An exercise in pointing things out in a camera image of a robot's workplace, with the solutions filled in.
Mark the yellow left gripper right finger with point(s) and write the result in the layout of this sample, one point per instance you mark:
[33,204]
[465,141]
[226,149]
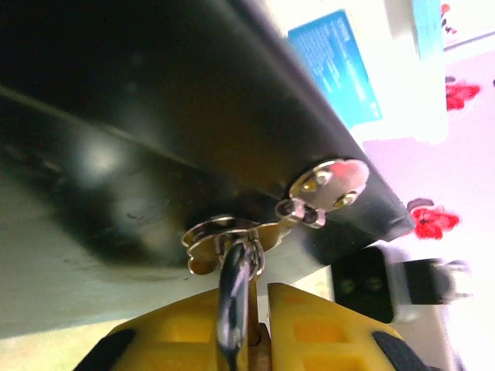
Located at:
[321,336]

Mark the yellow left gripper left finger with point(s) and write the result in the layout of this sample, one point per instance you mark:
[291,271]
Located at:
[174,340]

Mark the brass padlock long steel shackle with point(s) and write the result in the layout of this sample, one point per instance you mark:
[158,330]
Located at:
[234,309]

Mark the silver hasp staple plate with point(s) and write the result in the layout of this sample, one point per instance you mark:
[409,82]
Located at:
[209,239]

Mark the silver hinged hasp plate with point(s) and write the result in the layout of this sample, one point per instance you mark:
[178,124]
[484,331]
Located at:
[332,181]

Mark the white cloth red flowers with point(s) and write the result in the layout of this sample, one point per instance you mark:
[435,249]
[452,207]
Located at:
[464,174]

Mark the white box blue label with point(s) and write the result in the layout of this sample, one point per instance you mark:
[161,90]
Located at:
[398,77]

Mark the black metal box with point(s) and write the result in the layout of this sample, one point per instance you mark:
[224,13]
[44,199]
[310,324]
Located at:
[162,127]

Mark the teal card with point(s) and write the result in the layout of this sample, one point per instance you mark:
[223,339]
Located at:
[427,27]

